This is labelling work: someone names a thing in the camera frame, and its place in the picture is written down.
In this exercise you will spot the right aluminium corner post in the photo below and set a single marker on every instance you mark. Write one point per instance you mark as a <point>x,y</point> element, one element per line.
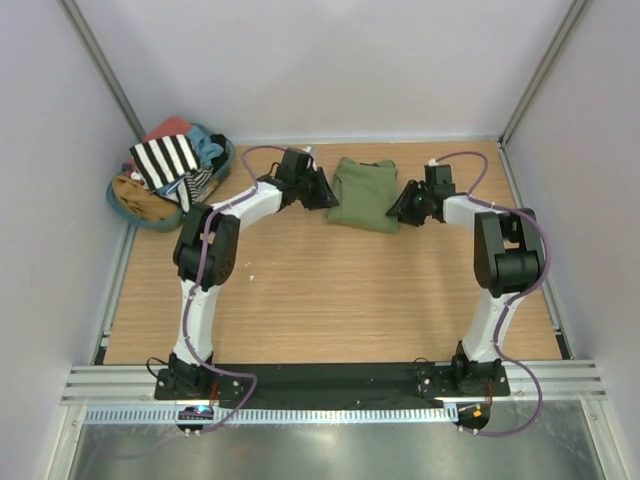
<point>559,40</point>

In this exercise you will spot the perforated white cable duct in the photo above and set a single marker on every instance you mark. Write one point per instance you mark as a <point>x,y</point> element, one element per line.
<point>194,415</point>

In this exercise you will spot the left aluminium corner post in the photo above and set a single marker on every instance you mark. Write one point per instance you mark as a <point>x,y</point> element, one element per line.
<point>98,58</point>

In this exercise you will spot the narrow striped garment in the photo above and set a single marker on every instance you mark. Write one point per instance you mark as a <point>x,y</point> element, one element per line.
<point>192,188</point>

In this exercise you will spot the red garment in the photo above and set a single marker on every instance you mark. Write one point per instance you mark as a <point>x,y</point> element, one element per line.
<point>174,125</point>

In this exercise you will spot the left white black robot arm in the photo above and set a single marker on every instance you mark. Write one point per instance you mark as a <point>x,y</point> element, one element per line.
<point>205,256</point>

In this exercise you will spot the green motorcycle tank top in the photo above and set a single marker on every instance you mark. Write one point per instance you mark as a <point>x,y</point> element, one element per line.
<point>365,193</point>

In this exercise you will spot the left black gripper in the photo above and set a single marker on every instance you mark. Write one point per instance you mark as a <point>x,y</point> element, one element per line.
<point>325,198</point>

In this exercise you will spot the mustard yellow garment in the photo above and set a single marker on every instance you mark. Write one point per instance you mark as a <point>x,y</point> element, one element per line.
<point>138,201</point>

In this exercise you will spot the aluminium corner post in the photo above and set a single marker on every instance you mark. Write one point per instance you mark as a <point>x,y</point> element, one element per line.
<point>98,58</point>
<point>559,40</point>

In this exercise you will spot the teal blue garment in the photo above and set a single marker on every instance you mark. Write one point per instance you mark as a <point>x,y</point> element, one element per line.
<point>213,149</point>

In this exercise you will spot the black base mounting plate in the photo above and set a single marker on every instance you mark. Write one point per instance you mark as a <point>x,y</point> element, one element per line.
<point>342,386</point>

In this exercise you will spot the black white striped top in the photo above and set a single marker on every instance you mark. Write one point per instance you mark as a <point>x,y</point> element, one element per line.
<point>163,161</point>

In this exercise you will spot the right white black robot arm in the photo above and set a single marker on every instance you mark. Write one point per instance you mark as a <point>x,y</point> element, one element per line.
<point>508,262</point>

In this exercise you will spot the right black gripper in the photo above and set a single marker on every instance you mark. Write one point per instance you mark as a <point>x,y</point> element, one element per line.
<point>402,209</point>

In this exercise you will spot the aluminium front rail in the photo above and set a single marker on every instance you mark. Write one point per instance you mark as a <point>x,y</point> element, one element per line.
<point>553,380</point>

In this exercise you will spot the teal laundry basket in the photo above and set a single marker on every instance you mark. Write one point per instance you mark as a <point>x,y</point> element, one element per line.
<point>129,169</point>

